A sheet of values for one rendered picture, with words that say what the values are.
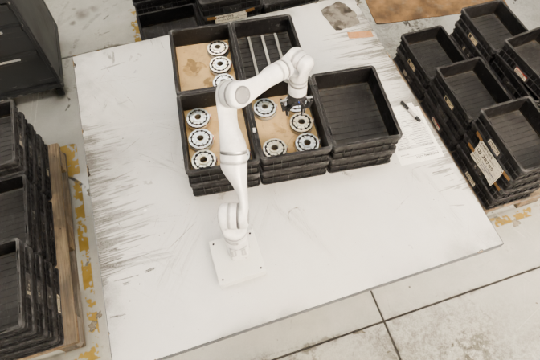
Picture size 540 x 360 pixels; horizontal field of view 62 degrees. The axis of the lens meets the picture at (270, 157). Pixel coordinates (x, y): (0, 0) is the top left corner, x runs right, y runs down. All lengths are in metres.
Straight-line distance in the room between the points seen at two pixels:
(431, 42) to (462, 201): 1.47
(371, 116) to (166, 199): 0.98
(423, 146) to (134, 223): 1.34
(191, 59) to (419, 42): 1.64
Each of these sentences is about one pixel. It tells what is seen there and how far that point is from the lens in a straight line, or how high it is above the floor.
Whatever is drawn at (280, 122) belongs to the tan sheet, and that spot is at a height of 0.83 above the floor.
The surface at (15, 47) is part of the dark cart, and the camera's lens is 3.13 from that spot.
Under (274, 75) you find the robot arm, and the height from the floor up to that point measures 1.31.
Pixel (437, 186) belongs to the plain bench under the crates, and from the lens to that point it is 2.14.
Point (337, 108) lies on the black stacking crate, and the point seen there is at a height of 0.83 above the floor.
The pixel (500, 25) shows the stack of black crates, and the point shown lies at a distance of 3.44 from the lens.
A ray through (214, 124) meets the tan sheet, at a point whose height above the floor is 0.83.
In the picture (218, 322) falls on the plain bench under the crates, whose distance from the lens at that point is 1.82.
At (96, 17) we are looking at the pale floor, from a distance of 3.95.
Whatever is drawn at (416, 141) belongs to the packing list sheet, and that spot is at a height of 0.70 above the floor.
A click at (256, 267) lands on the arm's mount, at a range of 1.82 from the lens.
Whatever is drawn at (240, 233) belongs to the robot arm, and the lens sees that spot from 1.65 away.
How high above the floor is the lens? 2.48
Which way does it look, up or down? 59 degrees down
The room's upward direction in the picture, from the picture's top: straight up
